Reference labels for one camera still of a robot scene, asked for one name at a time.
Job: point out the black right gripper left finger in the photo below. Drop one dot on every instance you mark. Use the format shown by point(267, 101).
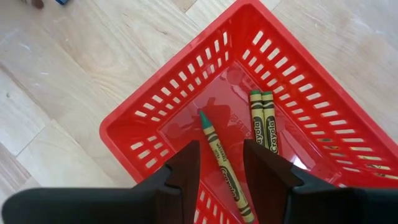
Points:
point(93, 205)

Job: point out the blue crayon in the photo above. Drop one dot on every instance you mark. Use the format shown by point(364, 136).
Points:
point(62, 2)

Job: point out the yellow-green crayon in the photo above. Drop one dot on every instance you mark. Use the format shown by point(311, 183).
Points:
point(271, 127)
point(224, 165)
point(257, 124)

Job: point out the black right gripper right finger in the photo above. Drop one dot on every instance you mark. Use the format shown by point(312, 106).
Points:
point(326, 205)

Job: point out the red plastic basket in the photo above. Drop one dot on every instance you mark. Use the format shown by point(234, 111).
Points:
point(224, 87)

